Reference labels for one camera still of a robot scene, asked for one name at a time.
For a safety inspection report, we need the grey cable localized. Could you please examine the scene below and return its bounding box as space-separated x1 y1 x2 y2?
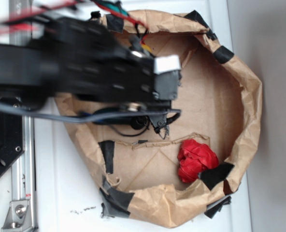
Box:
0 99 182 124

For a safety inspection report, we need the crumpled brown paper bag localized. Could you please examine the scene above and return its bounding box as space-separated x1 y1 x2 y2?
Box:
65 10 262 228

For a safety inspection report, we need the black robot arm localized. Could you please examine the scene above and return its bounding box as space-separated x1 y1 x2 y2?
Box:
0 17 181 108

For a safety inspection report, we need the aluminium extrusion rail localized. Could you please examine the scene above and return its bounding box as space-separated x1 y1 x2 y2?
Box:
1 0 39 232

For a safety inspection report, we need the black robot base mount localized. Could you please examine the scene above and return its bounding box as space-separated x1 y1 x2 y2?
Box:
0 112 24 178

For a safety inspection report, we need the metal corner bracket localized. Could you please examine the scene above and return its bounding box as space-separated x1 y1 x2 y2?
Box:
1 200 33 232

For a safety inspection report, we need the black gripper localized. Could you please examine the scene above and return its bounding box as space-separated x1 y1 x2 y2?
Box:
94 44 181 109

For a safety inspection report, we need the crumpled red paper ball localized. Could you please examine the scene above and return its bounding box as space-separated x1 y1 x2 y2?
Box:
177 139 219 183

